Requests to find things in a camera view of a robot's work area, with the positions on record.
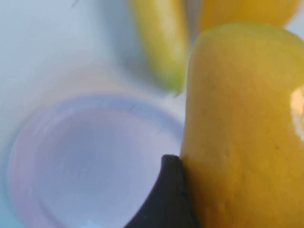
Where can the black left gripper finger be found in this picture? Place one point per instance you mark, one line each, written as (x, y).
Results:
(168, 204)

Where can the orange mango green stem dot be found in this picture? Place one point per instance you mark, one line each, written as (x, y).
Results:
(237, 118)

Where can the yellow banana green tip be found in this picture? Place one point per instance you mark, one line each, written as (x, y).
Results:
(164, 42)

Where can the yellow mango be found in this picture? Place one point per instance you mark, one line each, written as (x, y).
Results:
(249, 12)

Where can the pink round plate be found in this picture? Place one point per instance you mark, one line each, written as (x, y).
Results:
(83, 166)

